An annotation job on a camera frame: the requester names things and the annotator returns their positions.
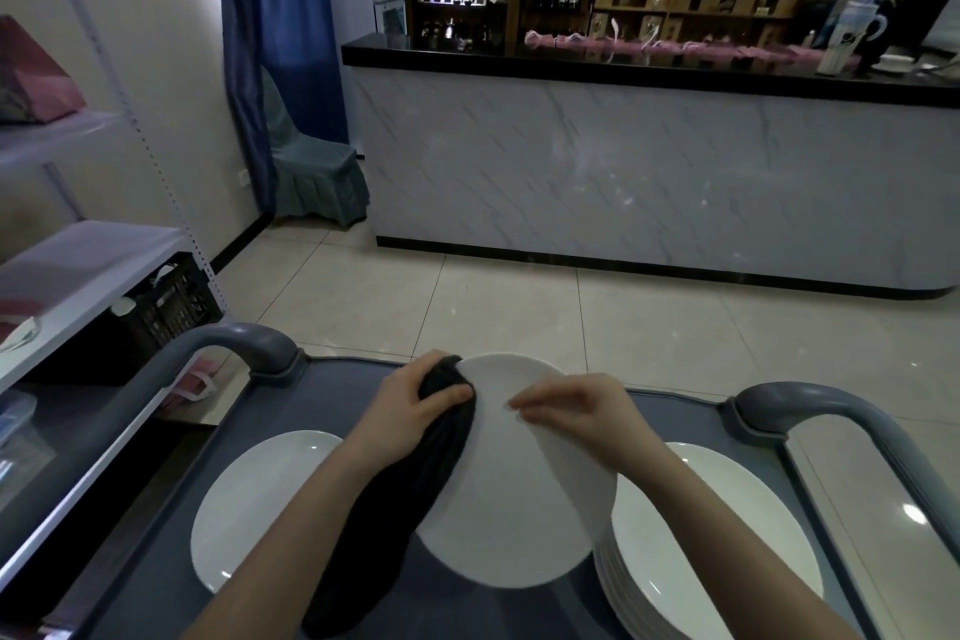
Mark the person's left hand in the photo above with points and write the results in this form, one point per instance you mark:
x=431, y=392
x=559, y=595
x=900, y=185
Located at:
x=394, y=422

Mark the person's right hand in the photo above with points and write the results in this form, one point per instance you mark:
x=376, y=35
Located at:
x=600, y=422

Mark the dark blue cleaning cloth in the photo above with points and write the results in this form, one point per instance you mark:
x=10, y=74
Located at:
x=382, y=527

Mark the white round plate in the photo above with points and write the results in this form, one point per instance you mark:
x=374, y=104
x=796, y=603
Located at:
x=255, y=504
x=517, y=512

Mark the stack of white plates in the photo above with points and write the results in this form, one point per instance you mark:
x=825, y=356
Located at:
x=735, y=512

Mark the person's left forearm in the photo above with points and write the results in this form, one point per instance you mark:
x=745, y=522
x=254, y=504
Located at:
x=292, y=557

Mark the person's right forearm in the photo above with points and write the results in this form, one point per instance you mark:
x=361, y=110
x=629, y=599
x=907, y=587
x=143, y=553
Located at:
x=742, y=564

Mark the grey service cart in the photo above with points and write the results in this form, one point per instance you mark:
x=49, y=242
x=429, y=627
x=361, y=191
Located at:
x=322, y=399

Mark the black plastic crate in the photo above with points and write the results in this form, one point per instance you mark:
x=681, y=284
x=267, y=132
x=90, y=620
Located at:
x=180, y=309

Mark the chair with grey-green cover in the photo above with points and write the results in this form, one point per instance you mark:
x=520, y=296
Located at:
x=319, y=178

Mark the marble bar counter black top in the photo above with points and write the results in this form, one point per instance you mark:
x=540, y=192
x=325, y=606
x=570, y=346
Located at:
x=637, y=167

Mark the small white cup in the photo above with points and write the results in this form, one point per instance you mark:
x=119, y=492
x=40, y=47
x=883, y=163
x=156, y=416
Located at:
x=124, y=307

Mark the white metal shelf rack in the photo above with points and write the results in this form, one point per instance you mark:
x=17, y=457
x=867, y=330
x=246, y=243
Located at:
x=82, y=272

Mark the clear container blue lid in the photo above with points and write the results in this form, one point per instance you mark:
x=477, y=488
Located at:
x=13, y=422

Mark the row of pink bags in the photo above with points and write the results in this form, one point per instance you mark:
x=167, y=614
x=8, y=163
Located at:
x=697, y=47

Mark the blue curtain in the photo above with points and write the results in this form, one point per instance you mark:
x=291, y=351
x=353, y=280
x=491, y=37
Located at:
x=289, y=9

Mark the white cup on saucer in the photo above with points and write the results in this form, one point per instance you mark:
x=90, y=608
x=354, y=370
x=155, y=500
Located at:
x=895, y=62

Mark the white cloth bag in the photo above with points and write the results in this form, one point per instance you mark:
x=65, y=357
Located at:
x=949, y=68

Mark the black pegged stand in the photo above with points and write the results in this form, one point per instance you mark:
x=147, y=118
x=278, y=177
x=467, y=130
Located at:
x=919, y=2

